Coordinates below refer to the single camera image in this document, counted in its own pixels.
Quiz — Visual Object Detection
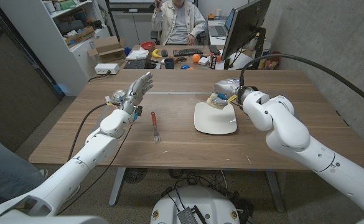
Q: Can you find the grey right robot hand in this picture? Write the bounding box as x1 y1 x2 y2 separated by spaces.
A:
211 78 248 109

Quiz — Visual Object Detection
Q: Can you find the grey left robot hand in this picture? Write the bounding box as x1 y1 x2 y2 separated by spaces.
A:
121 71 154 116

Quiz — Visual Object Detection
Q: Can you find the pale yellow sponge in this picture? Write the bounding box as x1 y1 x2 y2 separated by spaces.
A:
206 93 232 110

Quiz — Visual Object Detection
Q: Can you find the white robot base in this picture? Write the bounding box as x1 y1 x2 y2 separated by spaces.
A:
149 185 241 224

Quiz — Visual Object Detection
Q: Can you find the white square plate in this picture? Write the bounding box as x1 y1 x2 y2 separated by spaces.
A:
194 101 238 136

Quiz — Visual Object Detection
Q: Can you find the silver drink can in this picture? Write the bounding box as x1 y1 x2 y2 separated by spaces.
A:
111 89 126 105

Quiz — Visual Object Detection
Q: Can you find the white paper stack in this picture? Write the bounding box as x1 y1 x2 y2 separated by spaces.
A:
126 49 150 61

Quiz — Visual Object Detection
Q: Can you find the white power box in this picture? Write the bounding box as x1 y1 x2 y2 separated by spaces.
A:
94 63 121 75

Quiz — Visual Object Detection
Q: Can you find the wooden desk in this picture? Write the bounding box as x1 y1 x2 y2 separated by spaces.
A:
119 44 232 70

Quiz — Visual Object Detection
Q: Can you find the red bin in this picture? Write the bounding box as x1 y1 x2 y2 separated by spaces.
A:
264 50 282 70

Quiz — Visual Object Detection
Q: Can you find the black monitor stand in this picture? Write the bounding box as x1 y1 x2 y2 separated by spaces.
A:
251 27 267 70

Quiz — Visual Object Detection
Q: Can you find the open cardboard box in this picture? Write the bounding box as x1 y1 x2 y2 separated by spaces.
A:
87 35 127 64

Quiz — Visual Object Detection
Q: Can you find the black keyboard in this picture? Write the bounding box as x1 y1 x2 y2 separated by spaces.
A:
172 47 203 57

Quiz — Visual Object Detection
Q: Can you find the open silver laptop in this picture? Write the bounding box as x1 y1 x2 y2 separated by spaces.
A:
208 8 236 37

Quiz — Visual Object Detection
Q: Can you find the black office chair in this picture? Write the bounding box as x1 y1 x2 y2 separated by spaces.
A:
150 29 208 46

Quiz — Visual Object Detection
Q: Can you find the black computer monitor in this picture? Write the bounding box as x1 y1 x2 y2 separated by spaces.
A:
220 0 272 62

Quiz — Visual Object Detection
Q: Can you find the seated person in white jacket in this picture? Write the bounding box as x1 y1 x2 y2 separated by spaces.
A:
151 0 208 46

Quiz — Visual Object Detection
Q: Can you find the printed cardboard box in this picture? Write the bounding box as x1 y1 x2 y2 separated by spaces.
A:
63 26 96 47

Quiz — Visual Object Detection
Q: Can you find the grey table leg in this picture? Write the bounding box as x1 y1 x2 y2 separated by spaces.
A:
108 167 126 207
264 170 286 213

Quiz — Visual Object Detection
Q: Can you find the white shelf unit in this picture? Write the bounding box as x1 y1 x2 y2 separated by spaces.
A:
0 0 111 96

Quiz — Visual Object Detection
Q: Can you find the standing person in jeans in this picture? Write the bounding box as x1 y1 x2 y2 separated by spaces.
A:
0 127 47 212

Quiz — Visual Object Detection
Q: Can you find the red handled metal fork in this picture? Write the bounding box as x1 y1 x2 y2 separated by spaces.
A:
151 111 161 143

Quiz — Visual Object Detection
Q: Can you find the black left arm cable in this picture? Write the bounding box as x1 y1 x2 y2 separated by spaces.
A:
67 102 114 162

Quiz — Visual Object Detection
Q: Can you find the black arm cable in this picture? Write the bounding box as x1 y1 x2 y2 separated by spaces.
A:
239 53 364 111
67 102 114 162

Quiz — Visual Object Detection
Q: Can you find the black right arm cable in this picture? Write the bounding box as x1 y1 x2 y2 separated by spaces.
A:
239 53 364 111

